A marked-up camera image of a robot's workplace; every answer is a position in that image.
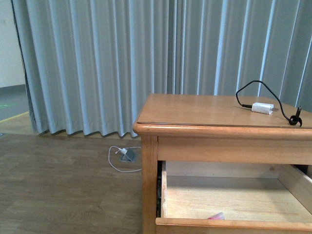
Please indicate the pink marker with white cap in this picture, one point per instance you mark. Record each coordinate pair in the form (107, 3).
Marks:
(218, 216)

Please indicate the wooden drawer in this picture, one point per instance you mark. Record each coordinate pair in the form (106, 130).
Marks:
(255, 198)

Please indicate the open metal floor socket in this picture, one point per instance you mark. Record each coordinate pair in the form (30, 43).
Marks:
(127, 155)

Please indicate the wooden nightstand cabinet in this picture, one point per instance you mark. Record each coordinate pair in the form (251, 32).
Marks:
(212, 129)

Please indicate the grey pleated curtain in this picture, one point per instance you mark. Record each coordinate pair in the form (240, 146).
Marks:
(90, 64)

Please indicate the white power adapter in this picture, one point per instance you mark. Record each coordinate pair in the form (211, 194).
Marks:
(263, 108)

